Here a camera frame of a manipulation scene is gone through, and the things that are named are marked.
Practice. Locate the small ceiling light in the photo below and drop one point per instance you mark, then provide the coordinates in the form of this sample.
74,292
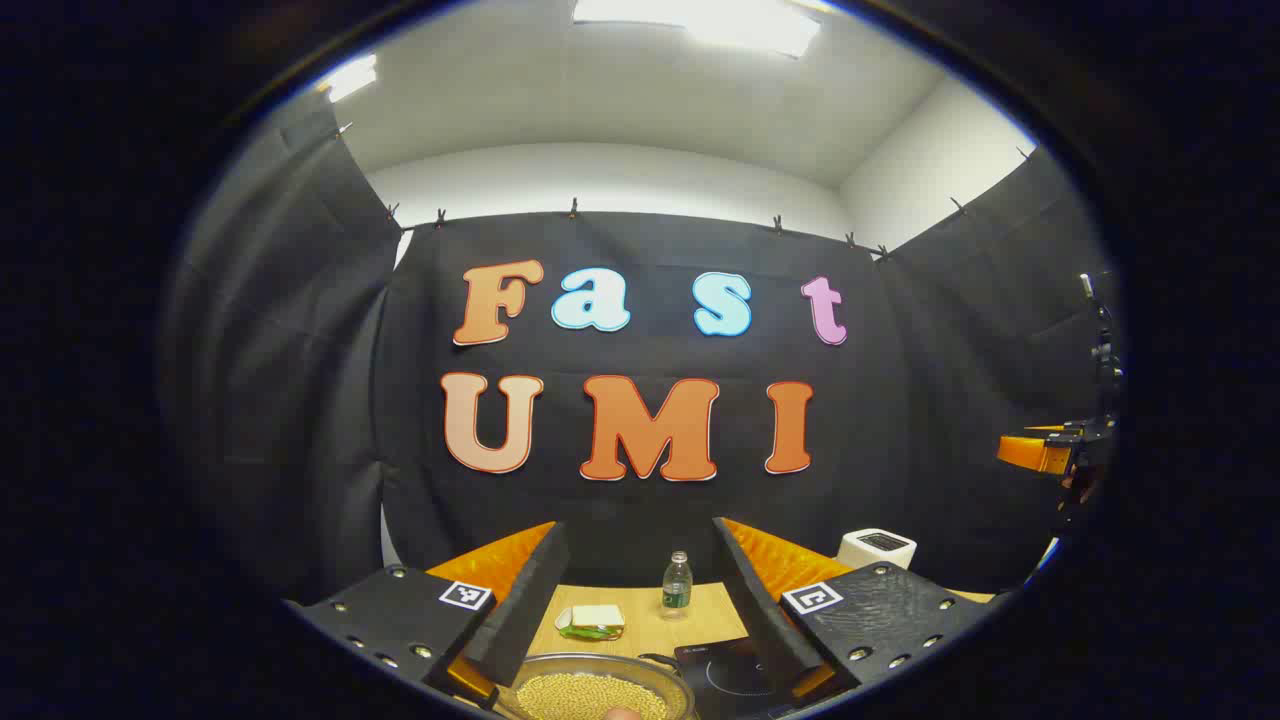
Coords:
350,78

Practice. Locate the sandwich with lettuce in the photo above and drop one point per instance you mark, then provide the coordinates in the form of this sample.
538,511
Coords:
595,618

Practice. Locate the black induction cooktop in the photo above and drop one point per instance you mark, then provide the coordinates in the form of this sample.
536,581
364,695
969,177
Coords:
730,675

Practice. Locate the clear plastic water bottle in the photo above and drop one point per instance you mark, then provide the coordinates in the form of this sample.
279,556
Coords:
677,585

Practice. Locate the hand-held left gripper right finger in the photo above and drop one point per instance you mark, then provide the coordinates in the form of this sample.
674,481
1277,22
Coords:
755,610

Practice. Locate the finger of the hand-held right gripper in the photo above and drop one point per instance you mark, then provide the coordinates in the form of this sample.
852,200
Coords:
1035,452

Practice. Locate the long ceiling light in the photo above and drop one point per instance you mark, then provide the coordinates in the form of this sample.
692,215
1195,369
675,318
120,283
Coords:
700,18

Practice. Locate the white toaster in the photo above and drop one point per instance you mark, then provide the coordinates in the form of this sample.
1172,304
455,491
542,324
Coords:
878,548

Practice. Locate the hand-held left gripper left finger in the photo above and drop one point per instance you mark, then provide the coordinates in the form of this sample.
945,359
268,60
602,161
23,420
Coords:
530,610

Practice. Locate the pile of soybeans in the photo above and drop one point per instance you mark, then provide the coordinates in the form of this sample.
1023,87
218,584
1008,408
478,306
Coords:
590,698

